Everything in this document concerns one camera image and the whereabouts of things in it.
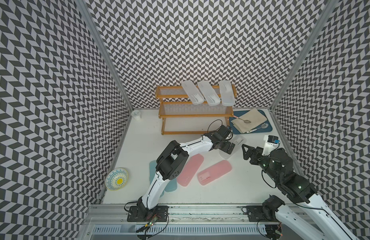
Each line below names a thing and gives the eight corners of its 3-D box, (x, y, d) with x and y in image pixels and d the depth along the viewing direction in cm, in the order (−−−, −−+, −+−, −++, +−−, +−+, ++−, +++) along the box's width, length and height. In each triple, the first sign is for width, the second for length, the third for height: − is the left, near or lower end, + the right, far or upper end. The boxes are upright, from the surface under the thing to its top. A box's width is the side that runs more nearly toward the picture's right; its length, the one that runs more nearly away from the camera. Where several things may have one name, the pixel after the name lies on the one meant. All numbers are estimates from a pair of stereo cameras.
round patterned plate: (105, 191, 81) (101, 188, 77) (112, 171, 88) (109, 168, 84) (125, 191, 81) (123, 188, 77) (131, 171, 88) (128, 168, 84)
